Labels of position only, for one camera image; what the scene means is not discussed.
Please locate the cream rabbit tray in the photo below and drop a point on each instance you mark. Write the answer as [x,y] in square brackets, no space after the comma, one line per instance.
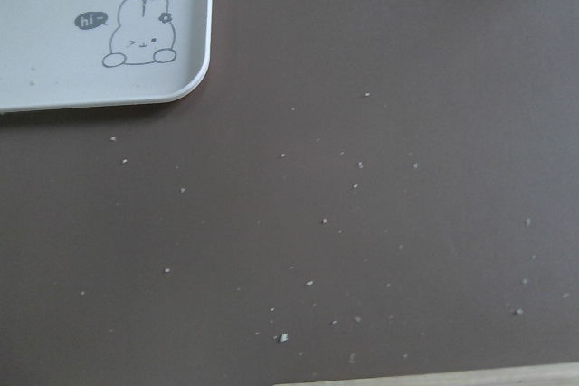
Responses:
[95,53]

